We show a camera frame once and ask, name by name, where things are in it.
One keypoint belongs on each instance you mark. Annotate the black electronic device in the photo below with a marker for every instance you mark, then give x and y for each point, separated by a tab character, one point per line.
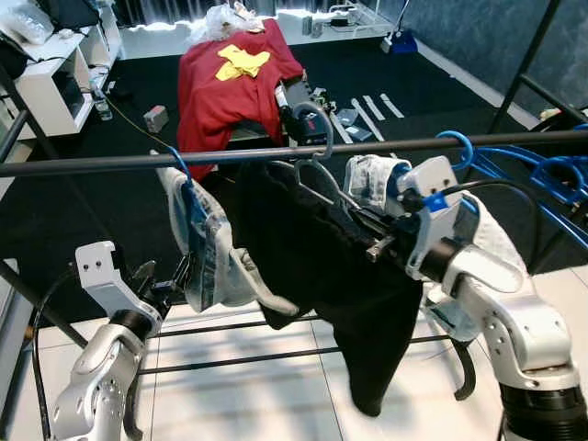
296	115

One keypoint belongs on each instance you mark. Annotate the clear plastic bag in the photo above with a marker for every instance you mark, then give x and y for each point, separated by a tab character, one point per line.
220	20

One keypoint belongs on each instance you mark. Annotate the blue small appliance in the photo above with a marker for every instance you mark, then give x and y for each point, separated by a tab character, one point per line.
401	43

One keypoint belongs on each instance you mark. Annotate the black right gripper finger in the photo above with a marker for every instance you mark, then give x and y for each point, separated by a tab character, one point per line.
358	199
349	218

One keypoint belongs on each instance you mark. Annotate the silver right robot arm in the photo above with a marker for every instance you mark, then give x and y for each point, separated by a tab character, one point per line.
514	322

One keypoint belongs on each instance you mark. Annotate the white tape strip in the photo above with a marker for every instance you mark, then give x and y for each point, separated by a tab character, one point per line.
392	106
367	119
375	107

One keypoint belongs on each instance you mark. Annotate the yellow cloth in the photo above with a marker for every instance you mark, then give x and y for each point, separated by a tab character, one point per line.
241	62

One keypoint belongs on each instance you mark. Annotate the black metal pole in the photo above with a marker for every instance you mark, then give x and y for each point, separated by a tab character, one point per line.
524	64

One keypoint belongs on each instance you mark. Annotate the black clothes rack rail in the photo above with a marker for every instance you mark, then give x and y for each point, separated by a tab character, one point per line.
92	164

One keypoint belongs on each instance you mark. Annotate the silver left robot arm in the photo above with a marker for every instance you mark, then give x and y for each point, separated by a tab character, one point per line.
92	386

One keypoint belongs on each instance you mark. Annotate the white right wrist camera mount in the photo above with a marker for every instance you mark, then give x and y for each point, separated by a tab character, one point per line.
432	220

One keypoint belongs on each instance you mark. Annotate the black clothes rack frame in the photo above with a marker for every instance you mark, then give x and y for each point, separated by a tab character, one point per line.
37	297

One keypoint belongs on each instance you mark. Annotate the red cloth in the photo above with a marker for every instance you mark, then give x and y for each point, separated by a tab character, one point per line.
230	101

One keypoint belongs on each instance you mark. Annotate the small grey box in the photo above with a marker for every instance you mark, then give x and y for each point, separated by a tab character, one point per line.
155	118

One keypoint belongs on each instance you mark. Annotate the black garment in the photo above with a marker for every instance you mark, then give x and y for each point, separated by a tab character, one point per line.
312	276

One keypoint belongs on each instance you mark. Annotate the white shelf unit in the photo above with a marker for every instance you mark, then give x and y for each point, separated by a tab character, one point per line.
46	87

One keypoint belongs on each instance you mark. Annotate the blue plastic hanger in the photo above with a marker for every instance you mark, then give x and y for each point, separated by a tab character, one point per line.
190	204
466	147
551	170

